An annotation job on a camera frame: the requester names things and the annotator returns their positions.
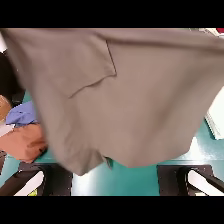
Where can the blue garment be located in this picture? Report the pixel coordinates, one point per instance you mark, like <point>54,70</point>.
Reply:
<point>22,114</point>

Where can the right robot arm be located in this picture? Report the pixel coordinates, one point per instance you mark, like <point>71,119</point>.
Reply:
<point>200,181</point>

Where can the orange garment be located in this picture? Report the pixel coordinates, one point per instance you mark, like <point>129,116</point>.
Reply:
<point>25,141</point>

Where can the grey-brown shirt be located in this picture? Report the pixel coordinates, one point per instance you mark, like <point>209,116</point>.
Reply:
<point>133,100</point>

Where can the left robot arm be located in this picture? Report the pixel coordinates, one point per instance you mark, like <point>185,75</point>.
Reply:
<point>28,183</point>

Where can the black garment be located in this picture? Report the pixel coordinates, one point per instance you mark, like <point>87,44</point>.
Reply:
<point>8,80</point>

